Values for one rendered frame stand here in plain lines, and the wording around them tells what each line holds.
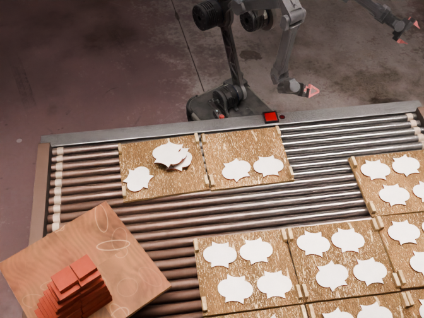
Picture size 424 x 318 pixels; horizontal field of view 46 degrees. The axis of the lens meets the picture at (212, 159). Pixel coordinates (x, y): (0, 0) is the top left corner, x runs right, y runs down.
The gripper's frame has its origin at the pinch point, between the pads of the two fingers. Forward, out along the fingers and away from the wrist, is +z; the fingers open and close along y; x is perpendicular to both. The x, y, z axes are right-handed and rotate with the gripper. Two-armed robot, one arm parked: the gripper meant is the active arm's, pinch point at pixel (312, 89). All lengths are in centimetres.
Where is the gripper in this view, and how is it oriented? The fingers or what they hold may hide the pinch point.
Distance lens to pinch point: 265.2
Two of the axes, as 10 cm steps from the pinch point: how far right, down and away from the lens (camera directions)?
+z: 9.2, 0.0, 4.0
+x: 1.0, -9.6, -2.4
